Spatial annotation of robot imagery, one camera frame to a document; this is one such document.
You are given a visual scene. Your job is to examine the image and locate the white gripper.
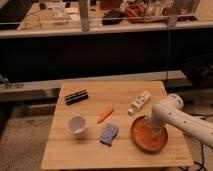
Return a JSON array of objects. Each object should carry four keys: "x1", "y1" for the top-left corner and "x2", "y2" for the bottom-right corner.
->
[{"x1": 146, "y1": 121, "x2": 162, "y2": 136}]

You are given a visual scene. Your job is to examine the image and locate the orange ceramic bowl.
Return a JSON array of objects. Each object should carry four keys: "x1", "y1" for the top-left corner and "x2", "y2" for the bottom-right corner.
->
[{"x1": 131, "y1": 116, "x2": 168, "y2": 153}]

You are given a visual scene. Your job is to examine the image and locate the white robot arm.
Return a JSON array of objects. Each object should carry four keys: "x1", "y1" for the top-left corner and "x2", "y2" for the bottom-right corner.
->
[{"x1": 147, "y1": 94, "x2": 213, "y2": 149}]

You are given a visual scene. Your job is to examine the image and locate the white tube bottle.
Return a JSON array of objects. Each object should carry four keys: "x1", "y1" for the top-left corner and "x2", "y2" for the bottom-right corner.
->
[{"x1": 128, "y1": 91, "x2": 151, "y2": 115}]

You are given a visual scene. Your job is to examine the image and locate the blue sponge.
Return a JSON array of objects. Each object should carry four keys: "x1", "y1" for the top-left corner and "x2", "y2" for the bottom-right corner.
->
[{"x1": 100, "y1": 123, "x2": 118, "y2": 146}]

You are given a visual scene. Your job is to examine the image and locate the orange toy carrot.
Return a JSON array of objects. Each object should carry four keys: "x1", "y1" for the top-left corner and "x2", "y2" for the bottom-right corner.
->
[{"x1": 97, "y1": 106, "x2": 113, "y2": 124}]

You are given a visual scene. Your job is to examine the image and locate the black striped eraser block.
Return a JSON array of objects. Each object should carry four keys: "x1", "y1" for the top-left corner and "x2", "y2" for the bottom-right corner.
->
[{"x1": 64, "y1": 90, "x2": 89, "y2": 105}]

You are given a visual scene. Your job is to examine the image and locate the white cup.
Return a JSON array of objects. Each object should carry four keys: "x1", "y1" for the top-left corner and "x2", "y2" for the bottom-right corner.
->
[{"x1": 68, "y1": 116, "x2": 86, "y2": 135}]

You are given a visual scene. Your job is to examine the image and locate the black bag on shelf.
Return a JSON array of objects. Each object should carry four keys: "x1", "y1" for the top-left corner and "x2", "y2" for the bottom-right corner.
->
[{"x1": 102, "y1": 10, "x2": 124, "y2": 25}]

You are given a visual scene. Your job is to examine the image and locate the red tool on shelf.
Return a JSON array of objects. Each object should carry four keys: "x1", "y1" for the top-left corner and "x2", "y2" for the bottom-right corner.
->
[{"x1": 125, "y1": 4, "x2": 145, "y2": 23}]

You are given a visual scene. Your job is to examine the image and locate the black cable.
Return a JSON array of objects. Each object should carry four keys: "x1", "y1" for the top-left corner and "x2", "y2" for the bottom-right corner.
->
[{"x1": 178, "y1": 143, "x2": 209, "y2": 171}]

